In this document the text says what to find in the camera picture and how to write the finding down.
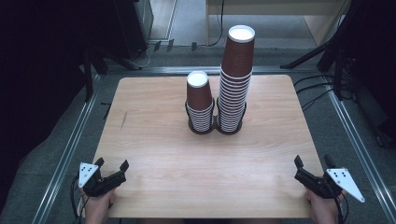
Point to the stacked cups in black rack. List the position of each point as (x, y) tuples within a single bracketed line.
[(215, 123)]

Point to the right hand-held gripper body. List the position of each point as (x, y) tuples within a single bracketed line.
[(320, 186)]

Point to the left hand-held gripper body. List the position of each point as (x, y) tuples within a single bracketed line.
[(102, 185)]

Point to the person's left hand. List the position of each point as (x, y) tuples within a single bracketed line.
[(97, 208)]

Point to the black cabinet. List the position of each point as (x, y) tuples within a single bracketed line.
[(134, 25)]

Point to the stack of brown paper cups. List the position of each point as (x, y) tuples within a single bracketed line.
[(238, 53), (199, 93)]

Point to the aluminium floor rail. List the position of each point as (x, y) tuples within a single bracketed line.
[(358, 146), (67, 155)]

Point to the light wooden furniture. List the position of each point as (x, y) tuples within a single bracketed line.
[(280, 7)]

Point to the person's right hand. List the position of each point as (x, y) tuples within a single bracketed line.
[(323, 210)]

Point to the black tripod stand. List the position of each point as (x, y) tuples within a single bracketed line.
[(88, 71), (337, 46)]

